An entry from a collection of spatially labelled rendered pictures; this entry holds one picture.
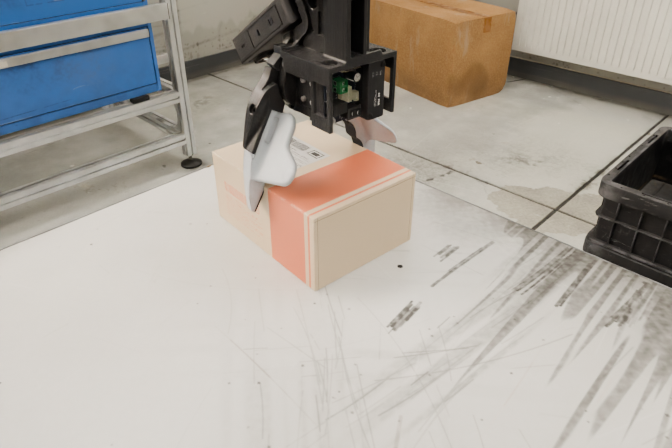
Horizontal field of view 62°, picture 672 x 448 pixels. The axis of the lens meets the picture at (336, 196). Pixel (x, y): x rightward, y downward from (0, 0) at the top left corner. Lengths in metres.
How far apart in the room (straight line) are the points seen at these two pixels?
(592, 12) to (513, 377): 2.59
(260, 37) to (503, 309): 0.31
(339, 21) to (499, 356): 0.28
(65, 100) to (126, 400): 1.59
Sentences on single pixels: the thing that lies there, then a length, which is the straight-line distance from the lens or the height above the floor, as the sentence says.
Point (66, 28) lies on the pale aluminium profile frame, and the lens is 1.88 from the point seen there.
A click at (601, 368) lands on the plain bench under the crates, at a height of 0.70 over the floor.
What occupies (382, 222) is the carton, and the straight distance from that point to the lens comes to 0.51.
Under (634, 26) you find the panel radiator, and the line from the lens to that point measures 2.90.
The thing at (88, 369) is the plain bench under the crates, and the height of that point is 0.70.
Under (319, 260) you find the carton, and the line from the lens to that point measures 0.48.
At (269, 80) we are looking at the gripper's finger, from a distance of 0.47.
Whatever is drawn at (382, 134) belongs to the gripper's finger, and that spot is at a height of 0.80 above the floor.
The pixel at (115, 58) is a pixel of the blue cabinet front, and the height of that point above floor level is 0.47.
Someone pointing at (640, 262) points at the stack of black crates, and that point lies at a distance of 1.00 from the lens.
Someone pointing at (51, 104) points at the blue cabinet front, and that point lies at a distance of 1.95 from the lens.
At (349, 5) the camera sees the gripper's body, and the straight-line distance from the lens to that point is 0.42.
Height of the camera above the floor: 1.02
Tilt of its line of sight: 31 degrees down
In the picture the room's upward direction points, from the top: straight up
